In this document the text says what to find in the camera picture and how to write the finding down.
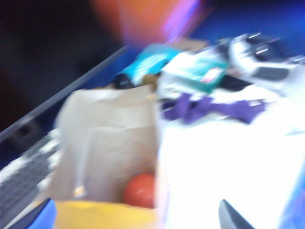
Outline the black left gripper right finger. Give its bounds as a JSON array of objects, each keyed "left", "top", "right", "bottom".
[{"left": 218, "top": 199, "right": 257, "bottom": 229}]

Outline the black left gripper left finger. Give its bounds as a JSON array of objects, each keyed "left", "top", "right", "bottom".
[{"left": 0, "top": 197, "right": 57, "bottom": 229}]

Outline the orange fruit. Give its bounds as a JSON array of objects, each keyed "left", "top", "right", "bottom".
[{"left": 122, "top": 173, "right": 156, "bottom": 208}]

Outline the yellow printed paper bag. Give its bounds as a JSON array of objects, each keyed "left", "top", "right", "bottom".
[{"left": 45, "top": 85, "right": 163, "bottom": 229}]

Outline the white gray mechanical keyboard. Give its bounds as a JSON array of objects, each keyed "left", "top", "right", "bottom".
[{"left": 0, "top": 128, "right": 63, "bottom": 227}]

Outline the teal white medicine box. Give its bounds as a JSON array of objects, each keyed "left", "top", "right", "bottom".
[{"left": 159, "top": 51, "right": 230, "bottom": 94}]

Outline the white black device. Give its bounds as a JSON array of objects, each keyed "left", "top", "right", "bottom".
[{"left": 228, "top": 32, "right": 301, "bottom": 83}]

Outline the brown kiwi fruit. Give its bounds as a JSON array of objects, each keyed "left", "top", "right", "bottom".
[{"left": 142, "top": 74, "right": 161, "bottom": 93}]

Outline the black computer mouse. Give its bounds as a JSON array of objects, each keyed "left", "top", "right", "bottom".
[{"left": 114, "top": 73, "right": 135, "bottom": 91}]

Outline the black computer monitor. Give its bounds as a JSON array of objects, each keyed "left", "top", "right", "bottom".
[{"left": 0, "top": 0, "right": 131, "bottom": 144}]

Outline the teal blue packet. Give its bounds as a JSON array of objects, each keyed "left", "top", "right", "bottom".
[{"left": 123, "top": 43, "right": 182, "bottom": 87}]

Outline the purple fabric strap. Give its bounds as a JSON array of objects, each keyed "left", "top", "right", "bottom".
[{"left": 162, "top": 93, "right": 266, "bottom": 125}]

